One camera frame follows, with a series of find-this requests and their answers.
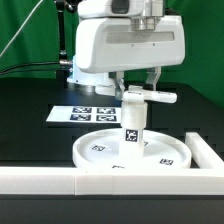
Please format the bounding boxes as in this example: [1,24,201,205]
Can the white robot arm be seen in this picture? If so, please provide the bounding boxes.
[68,0,185,98]

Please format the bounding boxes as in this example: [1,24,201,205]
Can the white L-shaped fence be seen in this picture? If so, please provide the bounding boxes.
[0,132,224,196]

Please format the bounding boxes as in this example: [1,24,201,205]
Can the white cross-shaped table base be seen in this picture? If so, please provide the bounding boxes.
[95,85,177,103]

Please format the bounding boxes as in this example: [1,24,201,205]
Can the white marker sheet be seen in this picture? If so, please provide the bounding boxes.
[46,106,121,123]

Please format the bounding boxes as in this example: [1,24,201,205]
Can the white round table top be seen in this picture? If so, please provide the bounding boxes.
[73,128,192,171]

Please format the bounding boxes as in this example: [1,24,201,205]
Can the black cables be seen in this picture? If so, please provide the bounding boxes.
[0,61,73,76]

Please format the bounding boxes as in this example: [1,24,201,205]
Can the black camera stand pole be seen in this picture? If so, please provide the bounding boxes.
[53,0,82,80]

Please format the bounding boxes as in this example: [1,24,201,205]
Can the grey diagonal cable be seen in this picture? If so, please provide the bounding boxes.
[0,0,44,58]

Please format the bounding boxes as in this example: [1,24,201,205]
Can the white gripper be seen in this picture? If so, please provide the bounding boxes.
[76,0,185,100]

